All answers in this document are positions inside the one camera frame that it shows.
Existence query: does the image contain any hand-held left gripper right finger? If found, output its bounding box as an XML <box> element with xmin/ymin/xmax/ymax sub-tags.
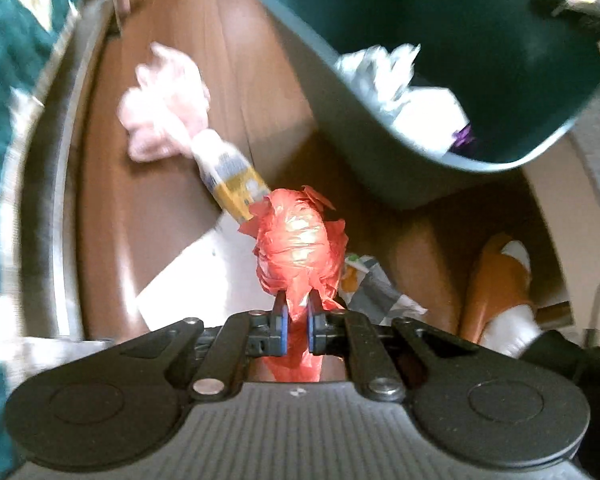
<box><xmin>307</xmin><ymin>291</ymin><xmax>473</xmax><ymax>403</ymax></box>

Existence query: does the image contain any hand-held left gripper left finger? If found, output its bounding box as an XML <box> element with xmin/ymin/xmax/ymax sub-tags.
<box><xmin>122</xmin><ymin>292</ymin><xmax>290</xmax><ymax>402</ymax></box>

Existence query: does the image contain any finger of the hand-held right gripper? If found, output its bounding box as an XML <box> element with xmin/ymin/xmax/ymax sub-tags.
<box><xmin>530</xmin><ymin>0</ymin><xmax>600</xmax><ymax>36</ymax></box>

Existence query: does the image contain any red plastic bag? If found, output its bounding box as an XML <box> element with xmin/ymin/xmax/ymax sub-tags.
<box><xmin>237</xmin><ymin>185</ymin><xmax>351</xmax><ymax>383</ymax></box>

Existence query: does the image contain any teal plastic bin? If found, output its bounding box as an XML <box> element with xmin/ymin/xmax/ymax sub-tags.
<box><xmin>250</xmin><ymin>0</ymin><xmax>600</xmax><ymax>211</ymax></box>

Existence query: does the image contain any grey printed wrapper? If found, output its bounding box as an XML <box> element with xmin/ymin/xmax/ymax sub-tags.
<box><xmin>337</xmin><ymin>252</ymin><xmax>428</xmax><ymax>326</ymax></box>

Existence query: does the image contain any white paper sheet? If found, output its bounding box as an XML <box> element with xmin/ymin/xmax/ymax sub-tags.
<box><xmin>135</xmin><ymin>210</ymin><xmax>281</xmax><ymax>346</ymax></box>

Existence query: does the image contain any purple wrapper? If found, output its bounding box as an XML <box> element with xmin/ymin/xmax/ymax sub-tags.
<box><xmin>450</xmin><ymin>125</ymin><xmax>479</xmax><ymax>152</ymax></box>

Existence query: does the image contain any plastic bottle with yellow label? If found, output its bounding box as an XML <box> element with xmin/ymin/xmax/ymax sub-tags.
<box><xmin>190</xmin><ymin>130</ymin><xmax>273</xmax><ymax>223</ymax></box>

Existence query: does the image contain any orange slipper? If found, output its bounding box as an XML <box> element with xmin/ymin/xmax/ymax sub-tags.
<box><xmin>460</xmin><ymin>232</ymin><xmax>536</xmax><ymax>346</ymax></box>

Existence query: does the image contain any crumpled white paper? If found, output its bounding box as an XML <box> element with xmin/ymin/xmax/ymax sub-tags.
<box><xmin>335</xmin><ymin>42</ymin><xmax>423</xmax><ymax>122</ymax></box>

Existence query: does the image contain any crumpled pink tissue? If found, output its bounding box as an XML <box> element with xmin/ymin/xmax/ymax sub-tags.
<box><xmin>117</xmin><ymin>42</ymin><xmax>213</xmax><ymax>163</ymax></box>

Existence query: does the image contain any teal cream zigzag quilt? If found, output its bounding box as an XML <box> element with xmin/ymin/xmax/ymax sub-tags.
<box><xmin>0</xmin><ymin>0</ymin><xmax>97</xmax><ymax>480</ymax></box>

